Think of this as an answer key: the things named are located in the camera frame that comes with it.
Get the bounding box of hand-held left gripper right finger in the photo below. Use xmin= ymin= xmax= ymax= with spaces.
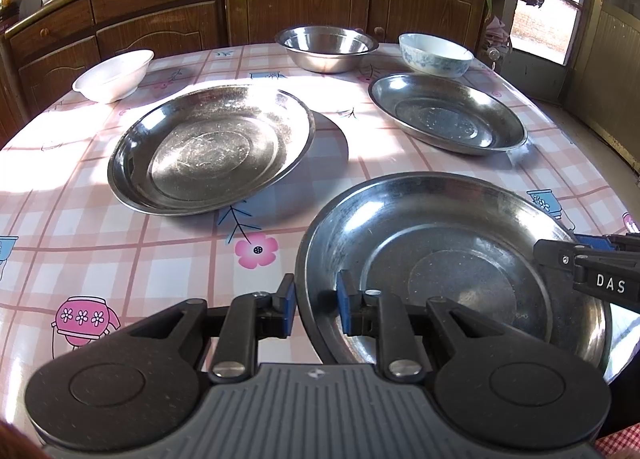
xmin=336 ymin=269 xmax=506 ymax=382

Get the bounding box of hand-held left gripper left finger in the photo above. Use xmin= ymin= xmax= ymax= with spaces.
xmin=125 ymin=273 xmax=297 ymax=386

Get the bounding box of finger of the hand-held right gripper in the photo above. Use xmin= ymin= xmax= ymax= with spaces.
xmin=575 ymin=234 xmax=640 ymax=254
xmin=532 ymin=238 xmax=640 ymax=312

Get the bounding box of large steel plate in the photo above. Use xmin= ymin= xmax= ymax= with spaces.
xmin=107 ymin=85 xmax=317 ymax=216

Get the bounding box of steel bowl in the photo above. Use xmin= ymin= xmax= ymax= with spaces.
xmin=275 ymin=26 xmax=379 ymax=74

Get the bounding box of red checked garment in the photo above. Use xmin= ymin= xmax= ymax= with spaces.
xmin=597 ymin=419 xmax=640 ymax=459

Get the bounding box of metal door leaf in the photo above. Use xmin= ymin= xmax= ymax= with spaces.
xmin=565 ymin=0 xmax=640 ymax=180

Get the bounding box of pink hanging cloth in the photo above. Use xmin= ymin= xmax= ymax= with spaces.
xmin=485 ymin=16 xmax=511 ymax=47

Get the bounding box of floral porcelain bowl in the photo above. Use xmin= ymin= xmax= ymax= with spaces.
xmin=398 ymin=33 xmax=474 ymax=78

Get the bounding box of white bowl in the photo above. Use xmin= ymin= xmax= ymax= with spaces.
xmin=72 ymin=50 xmax=155 ymax=104

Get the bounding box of reddish brown cloth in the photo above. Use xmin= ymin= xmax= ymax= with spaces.
xmin=0 ymin=421 xmax=46 ymax=459

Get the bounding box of wooden cabinet with drawers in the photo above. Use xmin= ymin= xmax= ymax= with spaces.
xmin=5 ymin=0 xmax=223 ymax=114

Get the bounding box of angled wooden cabinet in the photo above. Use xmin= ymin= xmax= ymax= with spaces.
xmin=0 ymin=34 xmax=21 ymax=140

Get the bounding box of small wooden drawer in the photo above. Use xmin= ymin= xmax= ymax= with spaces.
xmin=10 ymin=0 xmax=93 ymax=50

